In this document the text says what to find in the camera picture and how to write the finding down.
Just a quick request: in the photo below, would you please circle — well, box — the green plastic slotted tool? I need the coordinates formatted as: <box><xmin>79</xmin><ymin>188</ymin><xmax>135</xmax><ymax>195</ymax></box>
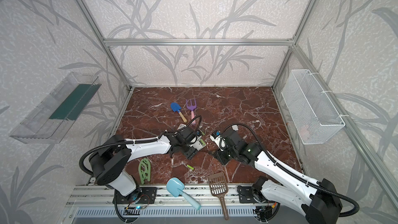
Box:
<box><xmin>138</xmin><ymin>158</ymin><xmax>151</xmax><ymax>184</ymax></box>

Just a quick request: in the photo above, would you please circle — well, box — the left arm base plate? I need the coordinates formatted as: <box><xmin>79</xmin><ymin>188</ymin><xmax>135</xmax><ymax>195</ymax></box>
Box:
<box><xmin>113</xmin><ymin>187</ymin><xmax>157</xmax><ymax>205</ymax></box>

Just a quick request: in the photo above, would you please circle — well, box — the blue toy shovel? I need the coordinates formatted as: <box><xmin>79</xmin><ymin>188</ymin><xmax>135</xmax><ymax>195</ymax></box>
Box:
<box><xmin>171</xmin><ymin>102</ymin><xmax>188</xmax><ymax>123</ymax></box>

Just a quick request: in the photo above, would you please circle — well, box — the aluminium front rail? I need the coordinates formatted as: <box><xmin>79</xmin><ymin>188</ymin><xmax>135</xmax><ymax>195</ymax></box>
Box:
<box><xmin>66</xmin><ymin>183</ymin><xmax>327</xmax><ymax>207</ymax></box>

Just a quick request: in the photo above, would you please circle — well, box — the clear plastic wall shelf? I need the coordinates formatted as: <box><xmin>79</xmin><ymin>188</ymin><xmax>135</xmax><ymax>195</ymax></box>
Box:
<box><xmin>9</xmin><ymin>72</ymin><xmax>102</xmax><ymax>144</ymax></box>

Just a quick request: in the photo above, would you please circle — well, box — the brown litter scoop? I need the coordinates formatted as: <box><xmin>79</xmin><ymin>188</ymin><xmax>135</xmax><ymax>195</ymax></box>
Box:
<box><xmin>208</xmin><ymin>172</ymin><xmax>229</xmax><ymax>220</ymax></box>

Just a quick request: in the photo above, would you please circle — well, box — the purple toy rake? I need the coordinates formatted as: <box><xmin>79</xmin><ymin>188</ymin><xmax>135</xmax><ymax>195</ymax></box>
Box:
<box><xmin>186</xmin><ymin>98</ymin><xmax>197</xmax><ymax>125</ymax></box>

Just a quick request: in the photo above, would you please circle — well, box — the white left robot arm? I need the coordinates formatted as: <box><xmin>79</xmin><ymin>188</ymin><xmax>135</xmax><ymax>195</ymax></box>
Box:
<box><xmin>79</xmin><ymin>126</ymin><xmax>203</xmax><ymax>202</ymax></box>

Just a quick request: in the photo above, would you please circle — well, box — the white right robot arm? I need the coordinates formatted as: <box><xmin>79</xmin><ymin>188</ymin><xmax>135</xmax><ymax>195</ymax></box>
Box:
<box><xmin>210</xmin><ymin>124</ymin><xmax>360</xmax><ymax>224</ymax></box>

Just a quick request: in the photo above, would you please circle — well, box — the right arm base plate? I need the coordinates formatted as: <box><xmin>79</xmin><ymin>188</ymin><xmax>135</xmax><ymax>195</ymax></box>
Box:
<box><xmin>237</xmin><ymin>185</ymin><xmax>275</xmax><ymax>205</ymax></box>

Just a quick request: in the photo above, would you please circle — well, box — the white wire mesh basket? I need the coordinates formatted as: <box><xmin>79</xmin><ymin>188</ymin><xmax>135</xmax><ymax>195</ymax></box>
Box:
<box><xmin>282</xmin><ymin>69</ymin><xmax>345</xmax><ymax>145</ymax></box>

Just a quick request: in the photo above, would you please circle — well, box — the light blue plastic scoop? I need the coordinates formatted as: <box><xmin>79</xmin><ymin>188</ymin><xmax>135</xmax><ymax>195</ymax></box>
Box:
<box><xmin>166</xmin><ymin>177</ymin><xmax>201</xmax><ymax>211</ymax></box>

